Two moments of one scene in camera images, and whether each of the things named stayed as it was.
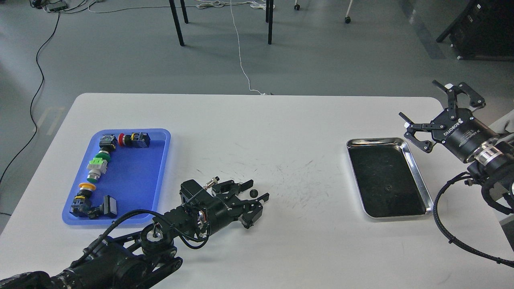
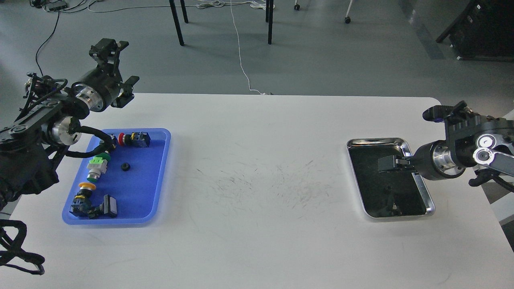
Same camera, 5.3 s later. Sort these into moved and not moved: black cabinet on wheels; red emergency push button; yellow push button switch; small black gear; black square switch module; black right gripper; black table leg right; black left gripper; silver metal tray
Moved: small black gear; black right gripper; black left gripper
Not moved: black cabinet on wheels; red emergency push button; silver metal tray; black square switch module; yellow push button switch; black table leg right
